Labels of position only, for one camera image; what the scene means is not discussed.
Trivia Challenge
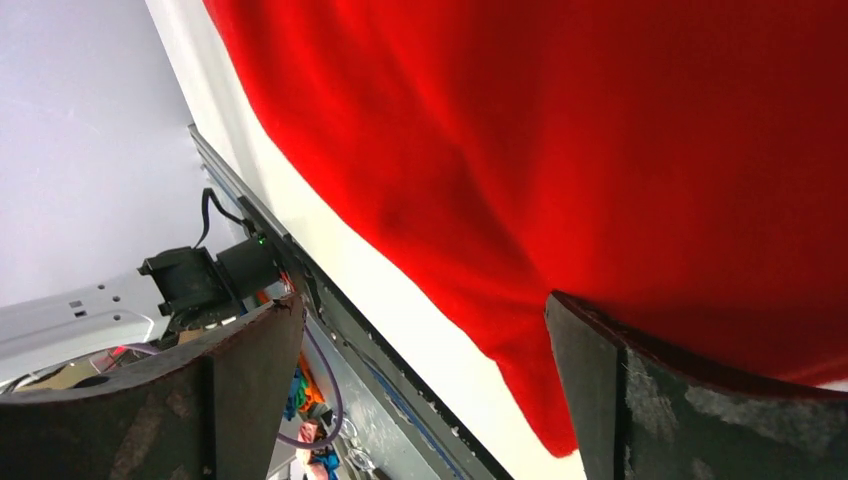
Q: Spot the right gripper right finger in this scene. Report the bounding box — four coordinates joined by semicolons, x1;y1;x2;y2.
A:
545;291;847;479

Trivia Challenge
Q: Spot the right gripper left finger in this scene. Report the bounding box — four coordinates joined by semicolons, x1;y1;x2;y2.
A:
1;295;304;479

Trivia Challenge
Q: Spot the red t shirt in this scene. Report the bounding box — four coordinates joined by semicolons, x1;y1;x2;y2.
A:
206;1;847;457

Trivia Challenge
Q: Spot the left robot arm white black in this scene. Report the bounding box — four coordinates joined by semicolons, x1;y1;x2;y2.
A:
1;238;282;393

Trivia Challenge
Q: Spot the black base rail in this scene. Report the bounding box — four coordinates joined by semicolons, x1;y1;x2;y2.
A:
237;195;510;479

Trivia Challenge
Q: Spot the black thin cable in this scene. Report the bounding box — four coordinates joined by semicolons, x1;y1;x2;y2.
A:
193;188;256;250

